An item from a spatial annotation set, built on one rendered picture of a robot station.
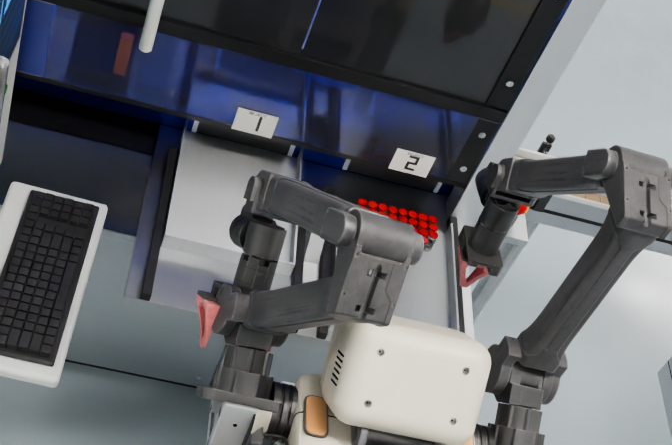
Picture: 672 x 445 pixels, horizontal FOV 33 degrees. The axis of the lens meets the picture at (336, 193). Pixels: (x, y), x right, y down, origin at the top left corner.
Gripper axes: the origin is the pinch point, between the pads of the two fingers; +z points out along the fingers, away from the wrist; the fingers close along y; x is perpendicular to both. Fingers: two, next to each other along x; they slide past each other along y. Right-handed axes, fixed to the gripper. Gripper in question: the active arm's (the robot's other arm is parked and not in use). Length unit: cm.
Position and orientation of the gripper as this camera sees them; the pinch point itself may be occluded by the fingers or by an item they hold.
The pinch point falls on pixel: (464, 282)
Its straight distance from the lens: 212.5
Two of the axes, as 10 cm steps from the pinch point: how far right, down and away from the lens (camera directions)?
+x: -9.5, -2.3, -1.9
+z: -3.0, 7.8, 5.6
